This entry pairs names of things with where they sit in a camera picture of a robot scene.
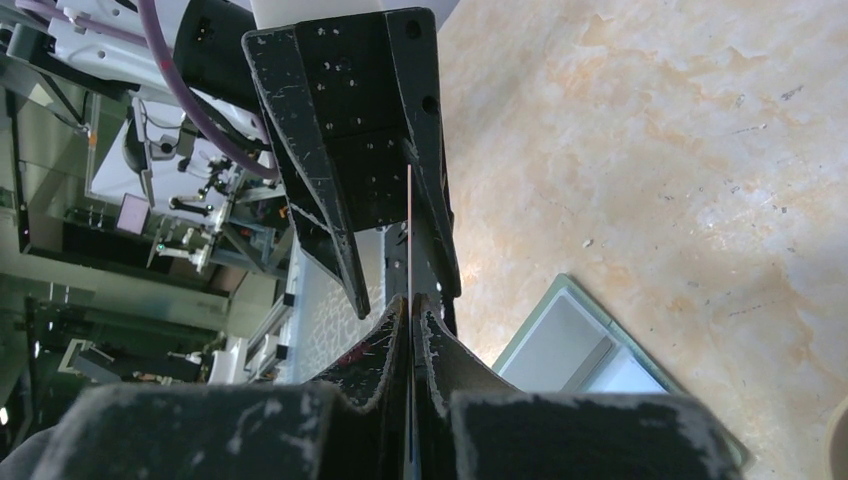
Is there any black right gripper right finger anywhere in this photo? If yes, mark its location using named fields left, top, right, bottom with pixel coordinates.
left=411, top=294, right=742, bottom=479

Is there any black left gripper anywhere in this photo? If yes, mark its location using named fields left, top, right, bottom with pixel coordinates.
left=241, top=7, right=461, bottom=320

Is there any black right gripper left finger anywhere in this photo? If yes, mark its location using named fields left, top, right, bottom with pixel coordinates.
left=34, top=297, right=407, bottom=479

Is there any thin card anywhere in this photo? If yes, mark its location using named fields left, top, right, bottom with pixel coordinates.
left=493, top=289, right=616, bottom=393

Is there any green card holder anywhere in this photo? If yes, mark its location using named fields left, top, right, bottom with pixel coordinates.
left=481, top=274, right=750, bottom=479

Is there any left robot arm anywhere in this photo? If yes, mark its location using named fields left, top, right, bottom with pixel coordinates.
left=1, top=1, right=461, bottom=317

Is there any cream oval card tray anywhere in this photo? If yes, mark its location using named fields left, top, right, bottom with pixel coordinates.
left=822, top=399, right=848, bottom=480

